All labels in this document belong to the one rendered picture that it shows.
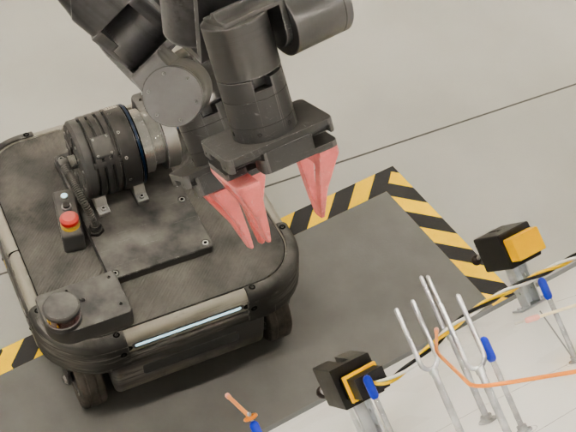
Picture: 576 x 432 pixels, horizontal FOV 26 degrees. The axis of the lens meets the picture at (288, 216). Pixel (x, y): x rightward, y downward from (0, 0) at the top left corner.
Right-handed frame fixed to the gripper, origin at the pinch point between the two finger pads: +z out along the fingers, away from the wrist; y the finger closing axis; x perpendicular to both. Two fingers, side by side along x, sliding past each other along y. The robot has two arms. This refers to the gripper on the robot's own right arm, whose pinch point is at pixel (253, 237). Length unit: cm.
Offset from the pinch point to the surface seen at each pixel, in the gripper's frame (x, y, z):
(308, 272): 135, 40, 41
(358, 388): -19.4, -0.7, 12.4
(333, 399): -13.7, -1.8, 14.4
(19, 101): 196, 3, -14
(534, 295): 10.9, 32.3, 23.3
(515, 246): 6.8, 30.3, 15.4
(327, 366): -12.9, -1.0, 11.5
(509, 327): 5.2, 25.4, 23.4
